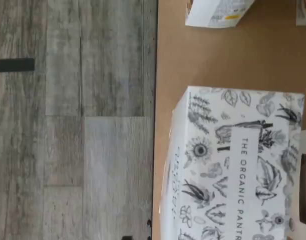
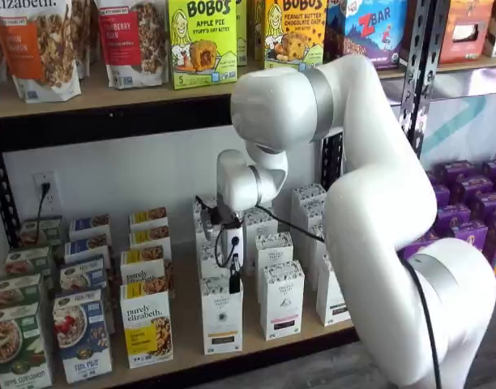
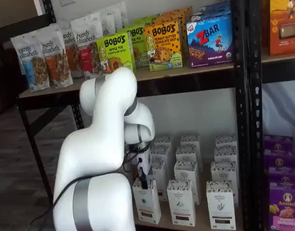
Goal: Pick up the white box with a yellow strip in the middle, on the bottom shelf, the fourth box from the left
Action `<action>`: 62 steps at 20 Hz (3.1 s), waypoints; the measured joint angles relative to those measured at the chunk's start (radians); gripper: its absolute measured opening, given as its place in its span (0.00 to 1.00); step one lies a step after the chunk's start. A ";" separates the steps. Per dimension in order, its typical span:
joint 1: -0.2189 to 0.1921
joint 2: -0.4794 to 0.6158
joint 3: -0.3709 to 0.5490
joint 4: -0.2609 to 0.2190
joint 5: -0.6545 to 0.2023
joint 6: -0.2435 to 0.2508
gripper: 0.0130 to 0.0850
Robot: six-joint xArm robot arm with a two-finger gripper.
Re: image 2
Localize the black power plug cord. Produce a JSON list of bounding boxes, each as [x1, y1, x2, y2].
[[36, 182, 52, 246]]

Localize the granola bag orange label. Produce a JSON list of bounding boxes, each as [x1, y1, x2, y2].
[[69, 0, 100, 80], [0, 0, 83, 103]]

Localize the yellow Bobo's peanut butter box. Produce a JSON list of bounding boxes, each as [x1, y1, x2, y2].
[[263, 0, 327, 72]]

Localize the white tea box pink strip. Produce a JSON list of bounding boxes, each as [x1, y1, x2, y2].
[[243, 208, 280, 244], [259, 259, 306, 342], [254, 231, 295, 303]]

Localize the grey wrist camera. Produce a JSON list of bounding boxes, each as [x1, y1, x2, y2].
[[199, 204, 219, 241]]

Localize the white wall outlet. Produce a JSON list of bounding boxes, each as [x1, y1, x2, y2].
[[32, 171, 59, 212]]

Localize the white plastic sheet teal print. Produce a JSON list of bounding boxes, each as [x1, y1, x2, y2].
[[379, 66, 496, 171]]

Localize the white tea box dark strip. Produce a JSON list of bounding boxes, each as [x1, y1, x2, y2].
[[301, 199, 327, 244], [315, 253, 353, 327], [291, 182, 328, 210], [309, 221, 329, 280]]

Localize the orange snack box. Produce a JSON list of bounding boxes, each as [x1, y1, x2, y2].
[[437, 0, 496, 66]]

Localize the granola bag red label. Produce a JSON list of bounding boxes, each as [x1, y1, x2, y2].
[[94, 0, 171, 91]]

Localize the blue cereal box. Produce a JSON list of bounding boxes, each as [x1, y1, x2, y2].
[[59, 254, 108, 295], [64, 233, 111, 264], [68, 213, 111, 242], [52, 289, 114, 385]]

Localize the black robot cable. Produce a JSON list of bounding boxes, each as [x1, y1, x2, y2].
[[194, 195, 443, 389]]

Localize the green Bobo's apple pie box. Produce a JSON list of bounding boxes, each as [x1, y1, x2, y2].
[[234, 0, 250, 68], [166, 0, 240, 91]]

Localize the white yellow granola box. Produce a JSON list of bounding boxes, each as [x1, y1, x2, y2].
[[129, 225, 173, 254], [119, 277, 175, 370], [120, 246, 174, 287], [129, 207, 169, 234]]

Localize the black metal shelf rack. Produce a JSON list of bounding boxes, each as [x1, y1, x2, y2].
[[377, 50, 496, 82], [0, 0, 450, 389]]

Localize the green cereal box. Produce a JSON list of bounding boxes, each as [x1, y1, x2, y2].
[[3, 246, 53, 280], [0, 301, 53, 389], [19, 216, 66, 249], [0, 273, 44, 313]]

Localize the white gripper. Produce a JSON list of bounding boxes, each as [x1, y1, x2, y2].
[[220, 224, 246, 294]]

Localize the blue Zbar snack box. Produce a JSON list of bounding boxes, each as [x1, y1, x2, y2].
[[340, 0, 408, 71], [324, 0, 346, 62]]

